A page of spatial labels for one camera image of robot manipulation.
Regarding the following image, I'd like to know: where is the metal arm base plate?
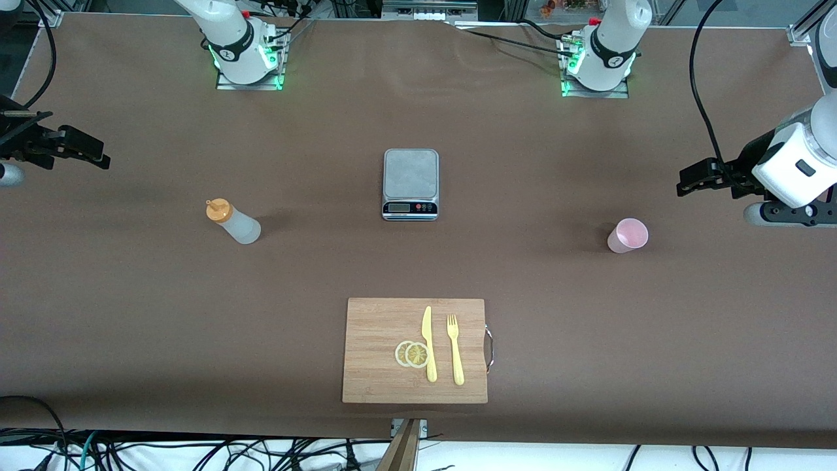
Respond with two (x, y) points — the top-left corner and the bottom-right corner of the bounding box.
(216, 29), (286, 91)
(560, 33), (630, 99)

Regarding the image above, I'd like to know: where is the silver digital kitchen scale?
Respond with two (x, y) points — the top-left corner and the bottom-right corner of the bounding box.
(382, 148), (439, 222)

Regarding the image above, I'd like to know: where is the wooden camera mount post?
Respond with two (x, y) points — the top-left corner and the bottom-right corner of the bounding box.
(376, 419), (422, 471)

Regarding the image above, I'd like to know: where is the pink plastic cup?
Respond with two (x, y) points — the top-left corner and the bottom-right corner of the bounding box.
(607, 218), (649, 254)

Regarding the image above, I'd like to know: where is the white power strip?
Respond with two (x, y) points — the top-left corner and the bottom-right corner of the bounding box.
(404, 4), (478, 20)

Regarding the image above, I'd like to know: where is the yellow plastic knife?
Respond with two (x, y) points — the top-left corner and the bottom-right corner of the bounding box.
(421, 305), (438, 383)

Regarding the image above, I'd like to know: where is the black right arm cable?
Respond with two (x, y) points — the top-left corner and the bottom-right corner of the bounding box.
(25, 0), (58, 109)

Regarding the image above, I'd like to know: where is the orange toy food pile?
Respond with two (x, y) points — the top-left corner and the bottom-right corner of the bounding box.
(539, 0), (592, 19)

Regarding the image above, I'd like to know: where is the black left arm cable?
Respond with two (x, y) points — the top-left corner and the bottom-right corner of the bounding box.
(690, 0), (743, 190)

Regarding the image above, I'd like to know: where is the translucent orange-capped sauce bottle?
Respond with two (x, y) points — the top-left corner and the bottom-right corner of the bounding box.
(205, 198), (262, 245)

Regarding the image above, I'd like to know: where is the yellow plastic fork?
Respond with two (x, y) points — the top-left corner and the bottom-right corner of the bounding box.
(446, 314), (466, 386)

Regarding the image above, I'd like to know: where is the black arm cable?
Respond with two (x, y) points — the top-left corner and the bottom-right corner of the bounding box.
(690, 0), (743, 190)
(25, 0), (58, 109)

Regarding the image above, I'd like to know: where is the black base cable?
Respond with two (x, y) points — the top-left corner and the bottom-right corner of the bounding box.
(451, 18), (576, 56)

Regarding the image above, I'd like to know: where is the wooden cutting board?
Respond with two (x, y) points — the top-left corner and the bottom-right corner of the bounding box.
(341, 298), (489, 404)

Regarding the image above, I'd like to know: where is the teal floor cable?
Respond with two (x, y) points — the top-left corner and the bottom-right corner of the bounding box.
(59, 430), (100, 471)

